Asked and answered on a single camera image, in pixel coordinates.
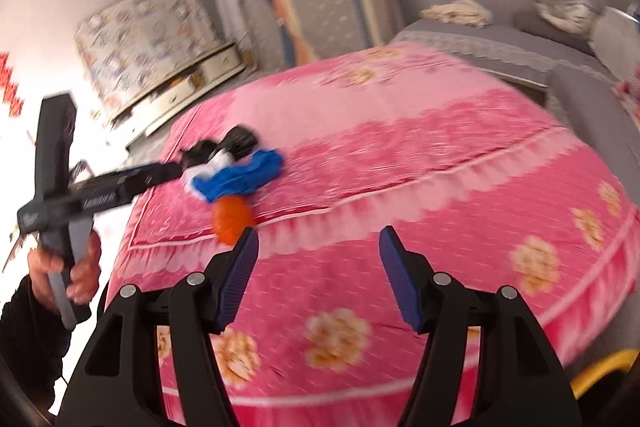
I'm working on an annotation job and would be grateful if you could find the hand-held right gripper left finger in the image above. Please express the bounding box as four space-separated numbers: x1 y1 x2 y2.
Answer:
57 227 261 427

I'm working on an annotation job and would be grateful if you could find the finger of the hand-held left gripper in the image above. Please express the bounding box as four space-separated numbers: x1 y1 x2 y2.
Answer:
177 124 261 170

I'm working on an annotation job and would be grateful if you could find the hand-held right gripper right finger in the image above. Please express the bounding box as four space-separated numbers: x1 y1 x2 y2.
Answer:
378 225 583 427

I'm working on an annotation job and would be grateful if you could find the blue and white cloth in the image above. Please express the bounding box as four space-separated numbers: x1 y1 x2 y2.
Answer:
181 148 286 202

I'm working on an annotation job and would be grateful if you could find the black bin with yellow rim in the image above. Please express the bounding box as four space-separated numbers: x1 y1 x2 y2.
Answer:
570 349 631 400

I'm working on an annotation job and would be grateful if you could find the person's left forearm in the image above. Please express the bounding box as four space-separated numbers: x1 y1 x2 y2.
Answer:
0 274 76 413

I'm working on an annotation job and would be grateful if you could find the person's left hand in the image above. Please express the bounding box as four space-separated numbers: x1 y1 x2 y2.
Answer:
27 229 103 308

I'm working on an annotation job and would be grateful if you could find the white drawer cabinet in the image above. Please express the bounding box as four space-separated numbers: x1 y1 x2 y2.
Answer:
102 39 248 148

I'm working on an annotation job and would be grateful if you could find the pink floral quilt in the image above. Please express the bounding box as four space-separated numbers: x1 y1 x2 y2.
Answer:
102 44 633 427

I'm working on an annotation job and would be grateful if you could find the cartoon printed mattress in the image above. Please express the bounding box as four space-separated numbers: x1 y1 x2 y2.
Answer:
74 0 223 118

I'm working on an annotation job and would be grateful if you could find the cream crumpled cloth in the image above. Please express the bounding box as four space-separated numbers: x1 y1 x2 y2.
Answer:
419 0 495 28

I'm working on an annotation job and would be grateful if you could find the grey quilted sofa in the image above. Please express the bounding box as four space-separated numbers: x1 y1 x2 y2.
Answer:
390 9 640 148

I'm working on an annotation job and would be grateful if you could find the white tiger plush toy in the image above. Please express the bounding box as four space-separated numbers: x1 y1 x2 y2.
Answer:
530 0 601 35

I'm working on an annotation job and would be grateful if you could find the white lace pillow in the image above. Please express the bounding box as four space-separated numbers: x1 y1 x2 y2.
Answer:
590 6 640 68

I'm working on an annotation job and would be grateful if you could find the red wall decoration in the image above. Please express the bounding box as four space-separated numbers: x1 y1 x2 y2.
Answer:
0 52 26 118

